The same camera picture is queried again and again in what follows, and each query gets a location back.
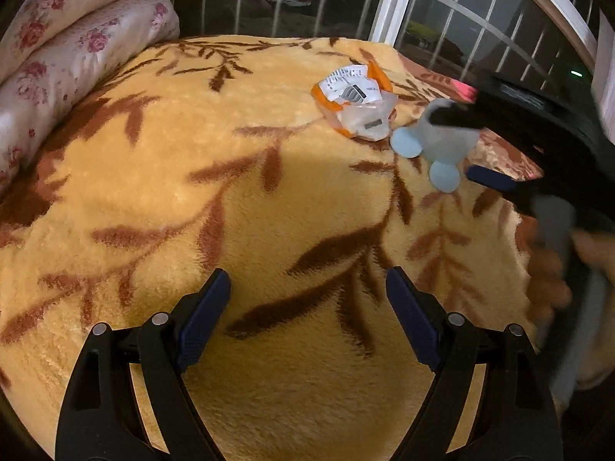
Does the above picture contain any yellow leaf print blanket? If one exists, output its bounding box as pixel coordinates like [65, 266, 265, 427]
[0, 35, 568, 461]

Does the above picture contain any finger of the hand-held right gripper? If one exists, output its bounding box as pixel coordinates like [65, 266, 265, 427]
[429, 104, 487, 129]
[466, 163, 542, 212]

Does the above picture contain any crumpled white orange packet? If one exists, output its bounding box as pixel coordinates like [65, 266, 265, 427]
[310, 62, 392, 111]

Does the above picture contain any light blue plush toy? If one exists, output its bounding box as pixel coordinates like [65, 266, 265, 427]
[389, 98, 481, 193]

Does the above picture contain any white curtain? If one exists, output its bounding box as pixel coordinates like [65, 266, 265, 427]
[593, 10, 615, 145]

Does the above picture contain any white window frame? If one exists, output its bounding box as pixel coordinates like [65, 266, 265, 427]
[370, 0, 601, 65]

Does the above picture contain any pink floral quilt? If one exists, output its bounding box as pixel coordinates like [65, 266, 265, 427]
[0, 0, 199, 197]

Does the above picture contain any clear plastic wrapper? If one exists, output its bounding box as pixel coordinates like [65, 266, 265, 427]
[329, 93, 399, 142]

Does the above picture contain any person's right hand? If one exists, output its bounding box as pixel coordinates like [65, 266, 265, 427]
[526, 231, 615, 333]

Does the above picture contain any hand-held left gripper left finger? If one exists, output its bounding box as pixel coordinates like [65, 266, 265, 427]
[55, 268, 232, 461]

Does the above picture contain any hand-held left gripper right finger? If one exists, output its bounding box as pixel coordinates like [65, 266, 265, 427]
[386, 265, 564, 461]

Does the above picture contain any pink item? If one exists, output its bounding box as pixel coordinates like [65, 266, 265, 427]
[449, 81, 481, 104]

